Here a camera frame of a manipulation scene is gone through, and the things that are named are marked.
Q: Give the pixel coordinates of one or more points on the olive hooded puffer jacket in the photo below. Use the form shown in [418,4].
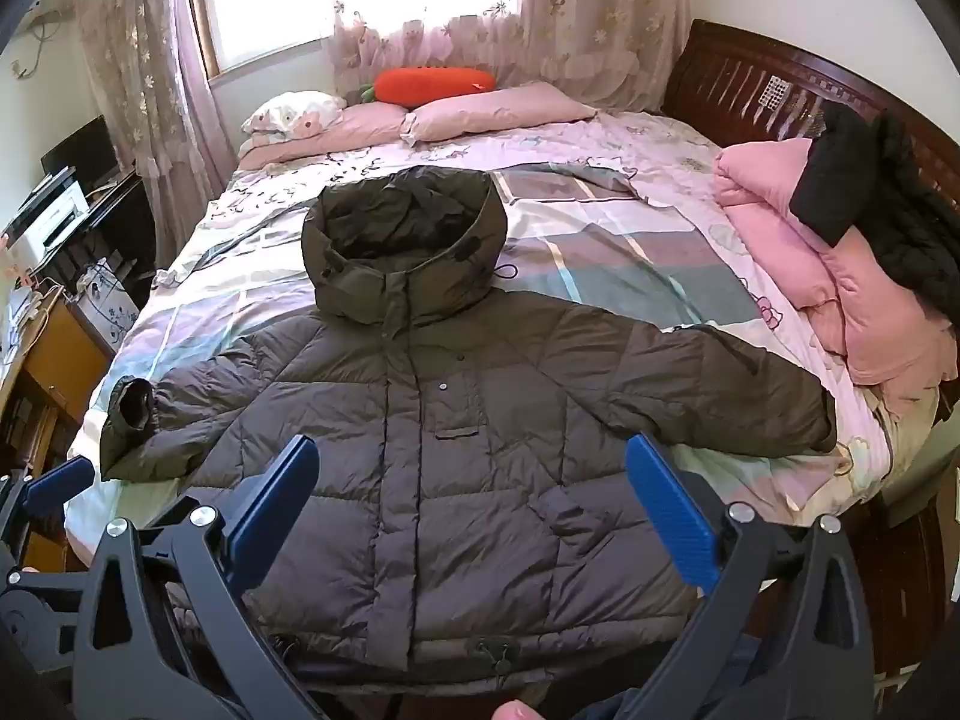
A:
[450,465]

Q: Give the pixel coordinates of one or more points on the white printer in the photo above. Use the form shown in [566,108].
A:
[45,217]

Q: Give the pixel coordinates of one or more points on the dark wooden bed frame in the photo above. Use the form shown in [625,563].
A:
[735,75]

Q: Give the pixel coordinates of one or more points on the black jacket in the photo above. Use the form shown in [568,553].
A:
[900,195]

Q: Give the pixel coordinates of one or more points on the white floral box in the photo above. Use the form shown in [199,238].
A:
[109,307]

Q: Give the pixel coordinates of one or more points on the black monitor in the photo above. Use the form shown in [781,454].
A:
[82,150]

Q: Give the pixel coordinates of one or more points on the wooden cabinet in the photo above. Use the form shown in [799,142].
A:
[52,367]

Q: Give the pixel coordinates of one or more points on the person's right hand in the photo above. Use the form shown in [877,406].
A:
[516,711]

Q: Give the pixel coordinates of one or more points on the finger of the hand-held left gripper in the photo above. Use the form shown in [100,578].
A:
[58,486]

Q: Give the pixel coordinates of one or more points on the patterned pastel bed cover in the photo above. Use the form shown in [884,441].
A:
[600,255]

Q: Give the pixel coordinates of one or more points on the white floral pillow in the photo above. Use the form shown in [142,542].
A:
[289,112]

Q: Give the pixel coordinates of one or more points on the orange carrot plush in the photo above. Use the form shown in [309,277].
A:
[431,85]

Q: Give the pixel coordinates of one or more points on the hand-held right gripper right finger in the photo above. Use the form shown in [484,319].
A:
[671,510]

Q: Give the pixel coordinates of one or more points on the pink pillow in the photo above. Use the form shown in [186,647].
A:
[360,124]
[495,109]

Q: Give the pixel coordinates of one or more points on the pink folded quilt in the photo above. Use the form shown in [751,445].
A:
[862,292]

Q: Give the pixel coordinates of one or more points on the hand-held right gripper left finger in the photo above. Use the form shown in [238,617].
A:
[274,510]

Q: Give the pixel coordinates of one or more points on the floral lace curtain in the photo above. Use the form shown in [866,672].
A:
[585,15]
[150,90]

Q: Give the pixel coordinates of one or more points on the black desk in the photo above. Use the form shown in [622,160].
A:
[112,217]

